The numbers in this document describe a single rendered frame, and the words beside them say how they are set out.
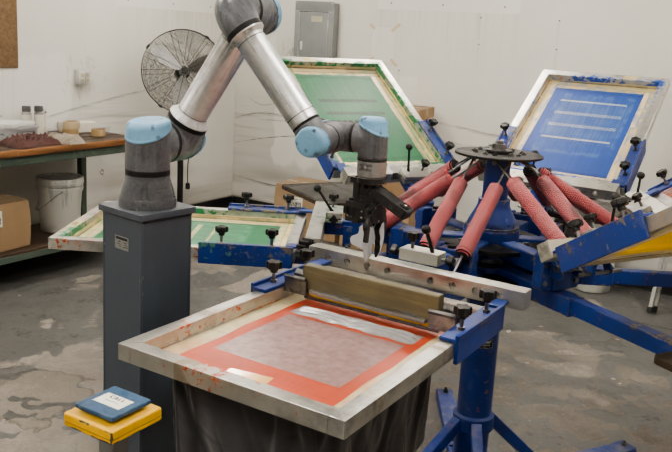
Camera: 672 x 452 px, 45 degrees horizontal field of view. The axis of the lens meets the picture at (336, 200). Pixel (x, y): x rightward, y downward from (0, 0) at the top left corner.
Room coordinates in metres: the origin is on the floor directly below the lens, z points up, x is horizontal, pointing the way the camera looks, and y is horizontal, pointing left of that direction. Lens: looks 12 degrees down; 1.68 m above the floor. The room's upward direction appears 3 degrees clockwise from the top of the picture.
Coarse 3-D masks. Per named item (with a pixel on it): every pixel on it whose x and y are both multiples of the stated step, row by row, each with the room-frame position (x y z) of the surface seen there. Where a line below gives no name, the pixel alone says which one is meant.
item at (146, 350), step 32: (192, 320) 1.83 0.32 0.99; (224, 320) 1.92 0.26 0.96; (128, 352) 1.65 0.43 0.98; (160, 352) 1.63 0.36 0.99; (448, 352) 1.75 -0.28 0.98; (192, 384) 1.56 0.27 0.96; (224, 384) 1.51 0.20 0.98; (256, 384) 1.50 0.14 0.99; (384, 384) 1.53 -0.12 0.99; (416, 384) 1.62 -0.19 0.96; (288, 416) 1.43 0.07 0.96; (320, 416) 1.39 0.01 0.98; (352, 416) 1.39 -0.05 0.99
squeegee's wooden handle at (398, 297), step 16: (304, 272) 2.12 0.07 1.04; (320, 272) 2.09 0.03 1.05; (336, 272) 2.07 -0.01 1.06; (320, 288) 2.09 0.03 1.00; (336, 288) 2.06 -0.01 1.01; (352, 288) 2.04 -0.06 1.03; (368, 288) 2.01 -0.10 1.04; (384, 288) 1.99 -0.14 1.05; (400, 288) 1.97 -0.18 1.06; (416, 288) 1.96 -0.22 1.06; (384, 304) 1.99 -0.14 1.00; (400, 304) 1.96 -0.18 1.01; (416, 304) 1.94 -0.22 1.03; (432, 304) 1.92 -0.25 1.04
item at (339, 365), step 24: (336, 336) 1.87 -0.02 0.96; (360, 336) 1.88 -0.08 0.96; (432, 336) 1.91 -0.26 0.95; (288, 360) 1.71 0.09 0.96; (312, 360) 1.72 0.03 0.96; (336, 360) 1.72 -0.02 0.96; (360, 360) 1.73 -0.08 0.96; (384, 360) 1.74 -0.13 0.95; (288, 384) 1.58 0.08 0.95; (312, 384) 1.59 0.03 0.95; (336, 384) 1.60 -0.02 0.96; (360, 384) 1.60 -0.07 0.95
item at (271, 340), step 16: (304, 304) 2.09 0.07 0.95; (320, 304) 2.10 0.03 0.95; (256, 320) 1.95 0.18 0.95; (272, 320) 1.96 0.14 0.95; (288, 320) 1.96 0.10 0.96; (304, 320) 1.97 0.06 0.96; (320, 320) 1.98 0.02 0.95; (224, 336) 1.83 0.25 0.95; (240, 336) 1.84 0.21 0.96; (256, 336) 1.84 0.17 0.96; (272, 336) 1.85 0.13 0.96; (288, 336) 1.85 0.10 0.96; (304, 336) 1.86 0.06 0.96; (320, 336) 1.86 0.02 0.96; (192, 352) 1.72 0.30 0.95; (208, 352) 1.73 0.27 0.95; (224, 352) 1.73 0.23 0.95; (240, 352) 1.74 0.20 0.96; (256, 352) 1.74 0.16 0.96; (272, 352) 1.75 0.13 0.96; (288, 352) 1.75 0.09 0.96; (224, 368) 1.65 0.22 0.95; (240, 368) 1.65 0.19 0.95; (256, 368) 1.65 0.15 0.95
